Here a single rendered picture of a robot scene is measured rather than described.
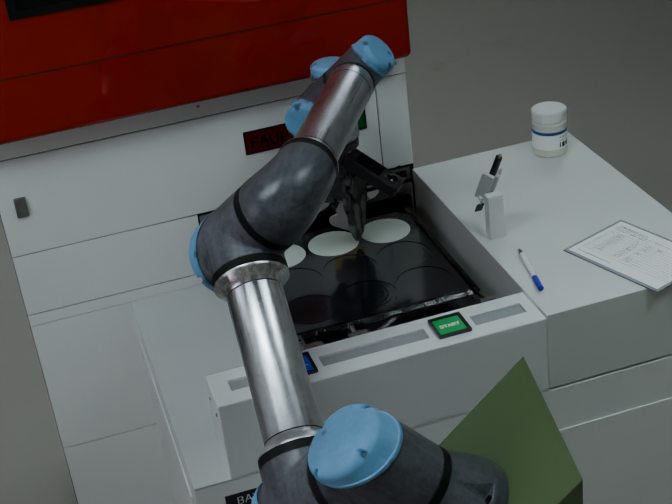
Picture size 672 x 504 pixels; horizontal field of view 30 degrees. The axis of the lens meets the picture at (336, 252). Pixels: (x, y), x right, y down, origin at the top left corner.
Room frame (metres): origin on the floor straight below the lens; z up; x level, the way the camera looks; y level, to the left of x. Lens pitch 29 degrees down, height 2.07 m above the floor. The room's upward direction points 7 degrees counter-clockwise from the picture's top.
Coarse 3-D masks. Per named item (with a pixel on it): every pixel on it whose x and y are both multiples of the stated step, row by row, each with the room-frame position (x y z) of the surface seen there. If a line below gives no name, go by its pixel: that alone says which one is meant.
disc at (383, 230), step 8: (368, 224) 2.21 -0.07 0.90; (376, 224) 2.21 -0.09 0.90; (384, 224) 2.20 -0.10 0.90; (392, 224) 2.20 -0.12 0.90; (400, 224) 2.20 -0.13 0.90; (408, 224) 2.19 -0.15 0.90; (368, 232) 2.18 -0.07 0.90; (376, 232) 2.17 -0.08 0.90; (384, 232) 2.17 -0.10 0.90; (392, 232) 2.17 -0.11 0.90; (400, 232) 2.16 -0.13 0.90; (408, 232) 2.16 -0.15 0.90; (368, 240) 2.15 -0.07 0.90; (376, 240) 2.14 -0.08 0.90; (384, 240) 2.14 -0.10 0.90; (392, 240) 2.13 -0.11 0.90
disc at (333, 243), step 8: (328, 232) 2.20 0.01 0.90; (336, 232) 2.20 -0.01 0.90; (344, 232) 2.19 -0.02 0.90; (312, 240) 2.17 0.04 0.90; (320, 240) 2.17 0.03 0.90; (328, 240) 2.17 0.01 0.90; (336, 240) 2.16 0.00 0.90; (344, 240) 2.16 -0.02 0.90; (352, 240) 2.15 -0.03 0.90; (312, 248) 2.14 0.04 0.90; (320, 248) 2.14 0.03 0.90; (328, 248) 2.13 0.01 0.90; (336, 248) 2.13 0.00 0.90; (344, 248) 2.13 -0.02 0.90; (352, 248) 2.12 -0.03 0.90
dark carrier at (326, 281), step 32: (416, 224) 2.19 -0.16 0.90; (320, 256) 2.11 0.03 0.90; (352, 256) 2.09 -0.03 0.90; (384, 256) 2.08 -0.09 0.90; (416, 256) 2.06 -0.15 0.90; (288, 288) 2.00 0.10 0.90; (320, 288) 1.99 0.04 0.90; (352, 288) 1.97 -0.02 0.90; (384, 288) 1.96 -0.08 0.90; (416, 288) 1.94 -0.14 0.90; (448, 288) 1.93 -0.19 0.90; (320, 320) 1.88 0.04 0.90
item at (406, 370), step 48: (384, 336) 1.71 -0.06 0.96; (432, 336) 1.69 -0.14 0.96; (480, 336) 1.67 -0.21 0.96; (528, 336) 1.69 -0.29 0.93; (240, 384) 1.63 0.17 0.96; (336, 384) 1.61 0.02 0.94; (384, 384) 1.63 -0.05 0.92; (432, 384) 1.65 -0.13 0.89; (480, 384) 1.67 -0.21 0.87; (240, 432) 1.57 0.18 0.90
